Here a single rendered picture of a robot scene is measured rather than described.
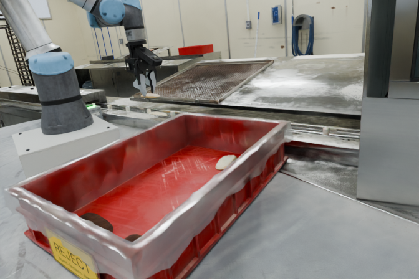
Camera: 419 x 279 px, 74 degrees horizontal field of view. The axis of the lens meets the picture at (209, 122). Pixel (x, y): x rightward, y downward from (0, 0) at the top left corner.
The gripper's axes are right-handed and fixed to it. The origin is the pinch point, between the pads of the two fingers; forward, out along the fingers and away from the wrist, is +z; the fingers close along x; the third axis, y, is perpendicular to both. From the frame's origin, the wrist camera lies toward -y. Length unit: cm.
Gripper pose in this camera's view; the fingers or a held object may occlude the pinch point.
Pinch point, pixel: (149, 92)
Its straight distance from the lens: 114.8
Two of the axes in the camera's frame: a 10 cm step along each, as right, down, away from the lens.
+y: -7.9, -1.0, 6.1
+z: 1.1, 9.5, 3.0
